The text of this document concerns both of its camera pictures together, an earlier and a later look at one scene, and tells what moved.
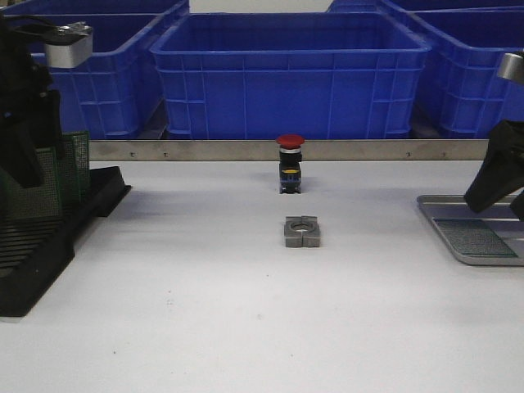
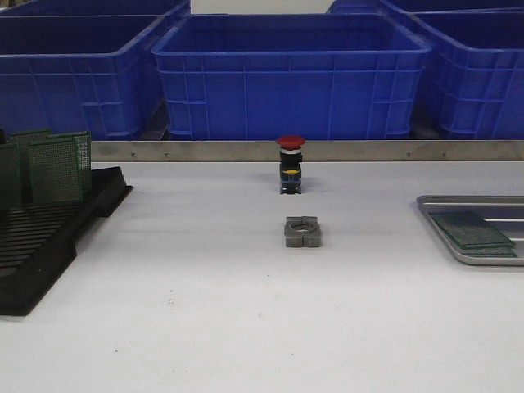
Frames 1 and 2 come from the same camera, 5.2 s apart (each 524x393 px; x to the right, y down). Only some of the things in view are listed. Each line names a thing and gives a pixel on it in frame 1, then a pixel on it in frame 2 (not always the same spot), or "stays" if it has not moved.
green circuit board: (43, 201) -> (468, 229)
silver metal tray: (493, 236) stays
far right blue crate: (422, 6) stays
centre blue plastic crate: (300, 75) stays
